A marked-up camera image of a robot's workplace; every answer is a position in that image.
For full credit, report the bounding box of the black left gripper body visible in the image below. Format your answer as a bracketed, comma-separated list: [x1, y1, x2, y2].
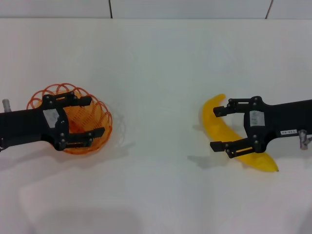
[0, 106, 70, 150]

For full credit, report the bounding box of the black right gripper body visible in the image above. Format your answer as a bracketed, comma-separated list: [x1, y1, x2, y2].
[243, 98, 312, 152]

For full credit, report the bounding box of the orange wire basket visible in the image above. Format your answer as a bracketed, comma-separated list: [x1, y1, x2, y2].
[26, 82, 113, 155]

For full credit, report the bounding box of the yellow plastic banana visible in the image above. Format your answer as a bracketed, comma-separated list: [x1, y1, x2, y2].
[201, 94, 279, 173]

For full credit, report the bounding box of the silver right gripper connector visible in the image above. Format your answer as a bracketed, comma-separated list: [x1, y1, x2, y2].
[299, 129, 312, 150]

